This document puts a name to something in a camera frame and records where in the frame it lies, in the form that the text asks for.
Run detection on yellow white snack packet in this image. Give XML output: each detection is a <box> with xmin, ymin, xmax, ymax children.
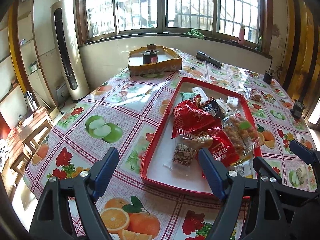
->
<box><xmin>229</xmin><ymin>158</ymin><xmax>256</xmax><ymax>179</ymax></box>

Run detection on large red snack bag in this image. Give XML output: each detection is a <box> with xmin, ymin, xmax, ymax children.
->
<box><xmin>172</xmin><ymin>94</ymin><xmax>222</xmax><ymax>138</ymax></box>

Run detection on wooden stool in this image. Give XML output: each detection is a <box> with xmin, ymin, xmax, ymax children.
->
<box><xmin>8</xmin><ymin>106</ymin><xmax>53</xmax><ymax>177</ymax></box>

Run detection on window with metal bars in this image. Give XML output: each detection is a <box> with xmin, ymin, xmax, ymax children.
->
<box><xmin>75</xmin><ymin>0</ymin><xmax>273</xmax><ymax>50</ymax></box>

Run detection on white nougat clear wrapper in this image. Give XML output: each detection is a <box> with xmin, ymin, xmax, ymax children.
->
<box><xmin>179</xmin><ymin>132</ymin><xmax>213</xmax><ymax>151</ymax></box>

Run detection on black cylindrical motor near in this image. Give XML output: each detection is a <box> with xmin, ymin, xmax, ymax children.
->
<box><xmin>290</xmin><ymin>100</ymin><xmax>305</xmax><ymax>119</ymax></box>

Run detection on pale nougat clear wrapper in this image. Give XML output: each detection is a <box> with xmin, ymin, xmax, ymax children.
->
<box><xmin>289</xmin><ymin>165</ymin><xmax>307</xmax><ymax>187</ymax></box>

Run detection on green snack bar packet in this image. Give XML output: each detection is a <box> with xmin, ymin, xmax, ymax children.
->
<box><xmin>180</xmin><ymin>92</ymin><xmax>198</xmax><ymax>101</ymax></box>

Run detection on round pastry clear wrapper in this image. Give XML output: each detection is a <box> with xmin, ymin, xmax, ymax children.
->
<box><xmin>245</xmin><ymin>88</ymin><xmax>261</xmax><ymax>102</ymax></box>

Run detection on black cylindrical motor far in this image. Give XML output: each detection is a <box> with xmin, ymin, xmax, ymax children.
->
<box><xmin>263</xmin><ymin>72</ymin><xmax>273</xmax><ymax>85</ymax></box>

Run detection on dark seed bar clear wrapper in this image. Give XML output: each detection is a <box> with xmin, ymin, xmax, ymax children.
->
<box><xmin>163</xmin><ymin>143</ymin><xmax>197</xmax><ymax>172</ymax></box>

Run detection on small dark ink bottle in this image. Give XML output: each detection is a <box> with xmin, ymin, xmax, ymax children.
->
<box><xmin>143</xmin><ymin>44</ymin><xmax>158</xmax><ymax>64</ymax></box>

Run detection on steel kettle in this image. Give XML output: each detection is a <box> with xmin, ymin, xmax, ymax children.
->
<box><xmin>24</xmin><ymin>91</ymin><xmax>37</xmax><ymax>112</ymax></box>

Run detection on pink bottle on windowsill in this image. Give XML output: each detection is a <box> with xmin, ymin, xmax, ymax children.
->
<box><xmin>238</xmin><ymin>24</ymin><xmax>245</xmax><ymax>46</ymax></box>

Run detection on green cloth on windowsill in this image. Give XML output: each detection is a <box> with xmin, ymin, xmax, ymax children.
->
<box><xmin>185</xmin><ymin>29</ymin><xmax>204</xmax><ymax>40</ymax></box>

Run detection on black snack packet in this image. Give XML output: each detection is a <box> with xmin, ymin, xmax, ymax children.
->
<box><xmin>199</xmin><ymin>97</ymin><xmax>225</xmax><ymax>119</ymax></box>

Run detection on red white tray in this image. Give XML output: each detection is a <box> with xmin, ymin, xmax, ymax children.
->
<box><xmin>140</xmin><ymin>77</ymin><xmax>255</xmax><ymax>198</ymax></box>

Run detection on white tower air conditioner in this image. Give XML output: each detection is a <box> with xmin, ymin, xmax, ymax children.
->
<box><xmin>50</xmin><ymin>0</ymin><xmax>90</xmax><ymax>102</ymax></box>

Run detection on small red snack bag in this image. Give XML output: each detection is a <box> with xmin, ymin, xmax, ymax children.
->
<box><xmin>206</xmin><ymin>127</ymin><xmax>240</xmax><ymax>167</ymax></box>

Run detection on black flashlight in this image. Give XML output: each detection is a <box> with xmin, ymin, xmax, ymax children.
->
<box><xmin>196</xmin><ymin>51</ymin><xmax>222</xmax><ymax>69</ymax></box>

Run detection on long cream cracker packet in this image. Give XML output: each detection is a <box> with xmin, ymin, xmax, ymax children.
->
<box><xmin>216</xmin><ymin>96</ymin><xmax>241</xmax><ymax>116</ymax></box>

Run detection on black cylindrical motor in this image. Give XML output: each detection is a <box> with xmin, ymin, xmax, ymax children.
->
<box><xmin>263</xmin><ymin>72</ymin><xmax>273</xmax><ymax>85</ymax></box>
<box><xmin>290</xmin><ymin>100</ymin><xmax>305</xmax><ymax>119</ymax></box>

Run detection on peanut brittle clear packet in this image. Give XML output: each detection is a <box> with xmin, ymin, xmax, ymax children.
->
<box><xmin>221</xmin><ymin>114</ymin><xmax>260</xmax><ymax>159</ymax></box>

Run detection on floral plastic tablecloth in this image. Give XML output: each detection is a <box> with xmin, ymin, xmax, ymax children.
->
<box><xmin>23</xmin><ymin>53</ymin><xmax>316</xmax><ymax>239</ymax></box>

